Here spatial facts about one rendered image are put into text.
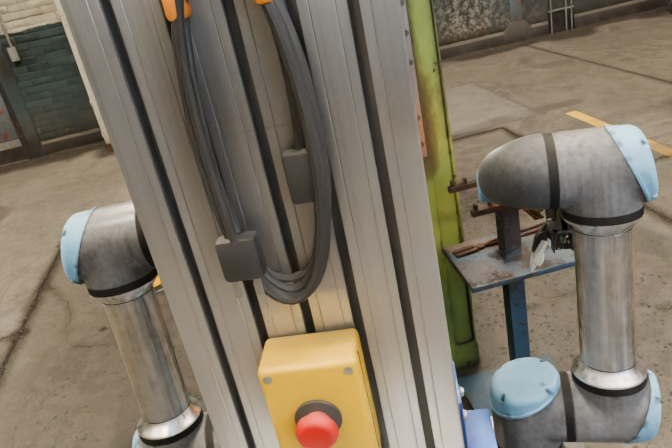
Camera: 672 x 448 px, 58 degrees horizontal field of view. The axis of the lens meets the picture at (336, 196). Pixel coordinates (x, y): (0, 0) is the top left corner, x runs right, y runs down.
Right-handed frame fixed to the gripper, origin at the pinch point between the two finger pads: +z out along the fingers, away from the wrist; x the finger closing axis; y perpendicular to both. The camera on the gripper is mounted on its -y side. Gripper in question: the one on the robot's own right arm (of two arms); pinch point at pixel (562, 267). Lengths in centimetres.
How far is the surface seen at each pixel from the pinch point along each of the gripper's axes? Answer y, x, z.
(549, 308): -111, 21, 93
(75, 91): -568, -416, 26
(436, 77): -78, -19, -34
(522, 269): -41.7, -2.1, 25.7
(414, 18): -77, -24, -55
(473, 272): -44, -18, 26
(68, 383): -100, -219, 93
